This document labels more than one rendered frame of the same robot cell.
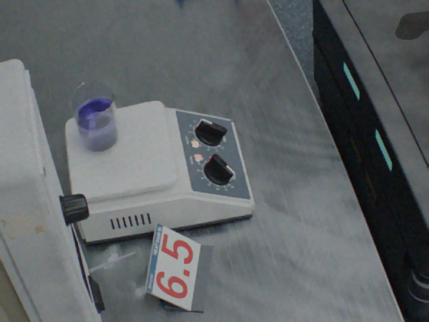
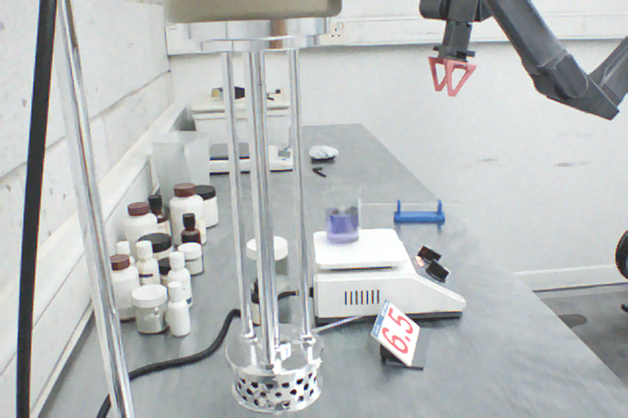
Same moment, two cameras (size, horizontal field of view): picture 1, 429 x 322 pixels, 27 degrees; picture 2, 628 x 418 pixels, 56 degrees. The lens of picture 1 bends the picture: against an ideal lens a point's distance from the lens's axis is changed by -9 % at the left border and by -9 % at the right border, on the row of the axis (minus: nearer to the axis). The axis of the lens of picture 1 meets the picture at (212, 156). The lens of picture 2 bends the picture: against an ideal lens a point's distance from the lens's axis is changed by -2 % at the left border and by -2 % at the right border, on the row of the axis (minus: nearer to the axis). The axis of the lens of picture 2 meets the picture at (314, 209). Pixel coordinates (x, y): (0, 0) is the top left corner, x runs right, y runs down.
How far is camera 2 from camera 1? 0.53 m
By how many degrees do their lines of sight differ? 33
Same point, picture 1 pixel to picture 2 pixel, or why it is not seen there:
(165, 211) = (392, 291)
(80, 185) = (323, 257)
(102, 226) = (336, 299)
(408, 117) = not seen: hidden behind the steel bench
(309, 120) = (504, 276)
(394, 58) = not seen: hidden behind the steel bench
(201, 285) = (421, 350)
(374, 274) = (589, 358)
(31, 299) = not seen: outside the picture
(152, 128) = (386, 238)
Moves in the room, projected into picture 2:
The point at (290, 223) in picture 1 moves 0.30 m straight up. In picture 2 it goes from (497, 323) to (511, 91)
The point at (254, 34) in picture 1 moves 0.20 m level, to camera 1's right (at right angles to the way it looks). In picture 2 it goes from (455, 238) to (568, 237)
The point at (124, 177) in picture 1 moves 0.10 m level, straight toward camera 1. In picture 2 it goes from (362, 256) to (375, 288)
